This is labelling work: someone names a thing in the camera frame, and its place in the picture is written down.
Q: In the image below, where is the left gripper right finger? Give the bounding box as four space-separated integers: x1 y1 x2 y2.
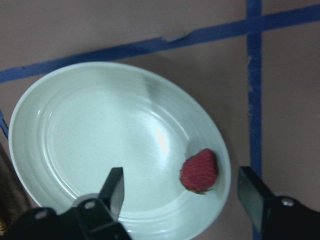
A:
237 166 275 235

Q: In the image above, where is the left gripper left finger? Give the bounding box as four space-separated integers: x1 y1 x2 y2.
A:
98 167 125 222

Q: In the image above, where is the brown wicker basket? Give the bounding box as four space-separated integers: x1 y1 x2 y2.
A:
0 146 32 237

